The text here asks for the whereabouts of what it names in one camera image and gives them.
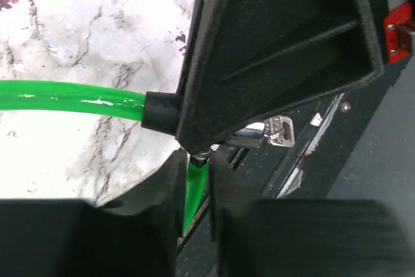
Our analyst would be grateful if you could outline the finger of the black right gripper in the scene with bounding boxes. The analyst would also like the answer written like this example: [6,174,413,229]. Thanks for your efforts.
[176,0,383,152]

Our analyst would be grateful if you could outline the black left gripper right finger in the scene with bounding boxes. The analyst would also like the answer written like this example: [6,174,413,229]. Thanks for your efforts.
[209,152,414,276]

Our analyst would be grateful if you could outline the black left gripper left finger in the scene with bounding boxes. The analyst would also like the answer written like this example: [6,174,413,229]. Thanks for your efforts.
[1,149,187,276]

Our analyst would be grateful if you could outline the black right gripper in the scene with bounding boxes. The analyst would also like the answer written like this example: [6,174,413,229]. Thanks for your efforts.
[370,0,414,64]

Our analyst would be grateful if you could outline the small silver keys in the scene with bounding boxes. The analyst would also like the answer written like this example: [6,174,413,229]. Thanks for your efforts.
[265,115,295,148]

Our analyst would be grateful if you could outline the green cable lock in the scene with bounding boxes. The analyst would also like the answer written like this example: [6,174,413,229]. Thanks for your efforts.
[0,79,264,235]

